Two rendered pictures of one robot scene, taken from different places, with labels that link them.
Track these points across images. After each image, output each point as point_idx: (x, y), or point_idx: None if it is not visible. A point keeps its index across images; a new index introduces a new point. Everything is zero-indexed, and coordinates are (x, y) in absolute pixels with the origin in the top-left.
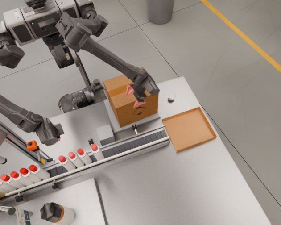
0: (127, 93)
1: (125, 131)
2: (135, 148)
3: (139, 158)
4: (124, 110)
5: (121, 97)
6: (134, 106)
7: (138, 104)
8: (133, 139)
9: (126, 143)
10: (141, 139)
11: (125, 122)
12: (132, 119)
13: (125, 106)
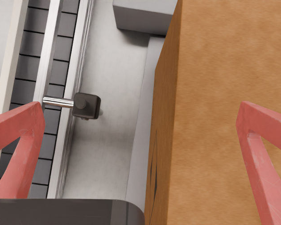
0: (260, 130)
1: (138, 84)
2: (4, 67)
3: None
4: (167, 73)
5: (272, 87)
6: (17, 107)
7: (21, 177)
8: (70, 89)
9: (64, 52)
10: (48, 115)
11: (155, 87)
12: (152, 127)
13: (174, 74)
